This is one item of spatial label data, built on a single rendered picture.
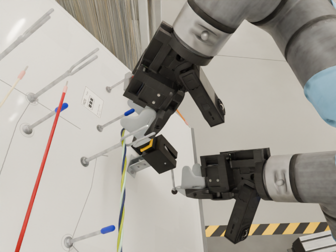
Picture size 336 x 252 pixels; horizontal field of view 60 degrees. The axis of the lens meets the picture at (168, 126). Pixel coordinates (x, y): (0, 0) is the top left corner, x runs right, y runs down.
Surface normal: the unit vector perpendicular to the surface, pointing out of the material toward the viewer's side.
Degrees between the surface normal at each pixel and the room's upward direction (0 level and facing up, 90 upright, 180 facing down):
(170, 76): 79
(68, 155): 54
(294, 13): 41
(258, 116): 0
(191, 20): 63
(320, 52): 48
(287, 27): 68
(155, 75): 31
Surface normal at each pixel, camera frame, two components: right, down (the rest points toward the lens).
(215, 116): -0.09, 0.66
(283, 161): -0.52, -0.75
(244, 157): -0.67, 0.04
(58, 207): 0.81, -0.39
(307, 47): -0.88, -0.22
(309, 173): -0.69, -0.25
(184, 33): -0.59, 0.26
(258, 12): -0.07, 0.93
